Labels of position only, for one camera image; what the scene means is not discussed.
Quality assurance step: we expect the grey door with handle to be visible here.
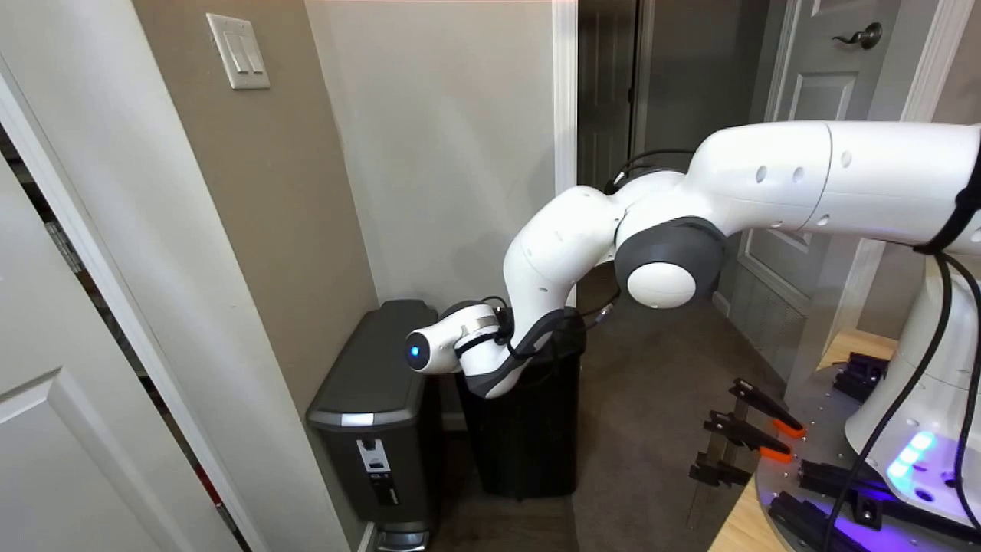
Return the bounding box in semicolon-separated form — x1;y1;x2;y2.
711;0;955;382

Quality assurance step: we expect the white closet door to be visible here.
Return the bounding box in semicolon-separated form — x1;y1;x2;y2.
0;166;236;552

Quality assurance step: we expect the black orange clamp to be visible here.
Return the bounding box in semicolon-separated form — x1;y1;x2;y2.
730;377;806;438
705;412;787;454

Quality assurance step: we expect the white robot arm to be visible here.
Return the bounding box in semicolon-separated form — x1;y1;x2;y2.
404;119;981;531

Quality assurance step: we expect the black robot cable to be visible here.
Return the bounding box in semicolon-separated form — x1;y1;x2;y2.
816;142;981;552

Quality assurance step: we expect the black plastic trash bin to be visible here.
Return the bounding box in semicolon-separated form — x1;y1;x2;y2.
456;311;586;500

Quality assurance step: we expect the round metal robot base plate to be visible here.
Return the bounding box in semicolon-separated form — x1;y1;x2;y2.
755;360;978;552

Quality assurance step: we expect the black orange clamp upper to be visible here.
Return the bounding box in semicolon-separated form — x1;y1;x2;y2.
730;377;806;438

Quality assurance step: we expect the grey step trash can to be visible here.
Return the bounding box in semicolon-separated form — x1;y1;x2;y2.
307;300;441;547

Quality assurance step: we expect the white wall light switch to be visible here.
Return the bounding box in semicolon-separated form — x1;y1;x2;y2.
204;13;269;91

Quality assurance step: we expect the black orange clamp lower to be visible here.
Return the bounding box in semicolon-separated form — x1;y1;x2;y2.
705;412;787;454

